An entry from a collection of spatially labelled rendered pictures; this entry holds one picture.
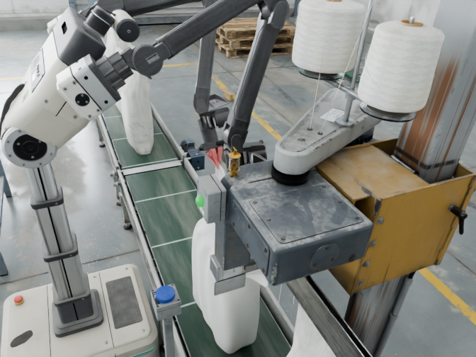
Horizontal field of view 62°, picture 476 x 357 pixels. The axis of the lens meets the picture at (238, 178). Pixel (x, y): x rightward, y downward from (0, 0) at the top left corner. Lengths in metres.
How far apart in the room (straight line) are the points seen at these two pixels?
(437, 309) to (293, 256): 1.98
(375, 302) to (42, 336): 1.42
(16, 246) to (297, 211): 2.36
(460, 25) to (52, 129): 1.12
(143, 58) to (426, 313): 2.13
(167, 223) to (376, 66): 1.68
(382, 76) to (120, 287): 1.68
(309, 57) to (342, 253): 0.48
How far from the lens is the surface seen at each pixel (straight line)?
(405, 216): 1.04
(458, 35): 1.01
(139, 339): 1.95
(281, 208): 0.84
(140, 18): 8.48
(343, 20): 1.02
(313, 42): 1.03
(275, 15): 1.16
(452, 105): 1.04
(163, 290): 1.31
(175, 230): 2.24
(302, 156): 0.88
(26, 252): 2.89
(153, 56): 1.08
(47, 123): 1.33
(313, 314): 1.03
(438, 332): 2.58
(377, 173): 1.04
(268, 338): 1.79
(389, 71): 0.84
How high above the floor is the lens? 1.84
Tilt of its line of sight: 33 degrees down
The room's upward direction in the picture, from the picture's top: 3 degrees clockwise
